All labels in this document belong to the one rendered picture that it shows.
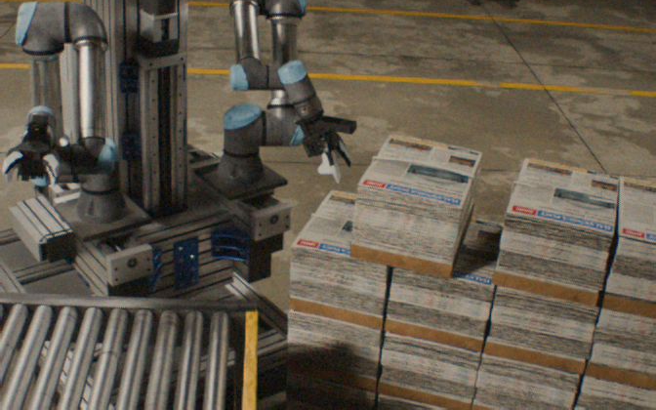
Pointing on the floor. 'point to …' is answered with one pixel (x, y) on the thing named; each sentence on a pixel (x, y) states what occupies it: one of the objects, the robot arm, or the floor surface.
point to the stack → (325, 395)
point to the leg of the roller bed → (238, 377)
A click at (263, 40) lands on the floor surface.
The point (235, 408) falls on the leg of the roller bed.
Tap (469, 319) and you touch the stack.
